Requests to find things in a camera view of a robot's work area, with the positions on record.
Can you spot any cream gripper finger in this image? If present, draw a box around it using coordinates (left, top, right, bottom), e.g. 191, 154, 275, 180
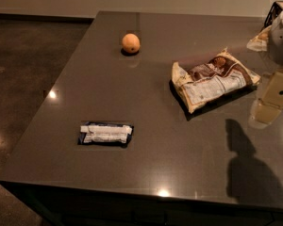
262, 71, 283, 109
253, 99, 281, 124

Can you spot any brown chip bag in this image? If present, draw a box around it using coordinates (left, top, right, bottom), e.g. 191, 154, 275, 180
171, 48, 260, 114

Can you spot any pale snack bag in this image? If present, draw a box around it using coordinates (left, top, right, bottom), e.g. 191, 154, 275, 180
246, 26, 271, 52

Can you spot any blueberry rxbar wrapper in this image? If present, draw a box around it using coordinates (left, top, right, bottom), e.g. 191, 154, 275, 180
78, 121, 134, 147

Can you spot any orange fruit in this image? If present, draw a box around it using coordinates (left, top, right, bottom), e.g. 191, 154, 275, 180
122, 33, 141, 54

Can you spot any black wire basket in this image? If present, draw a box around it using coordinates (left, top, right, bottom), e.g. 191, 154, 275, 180
263, 1, 283, 28

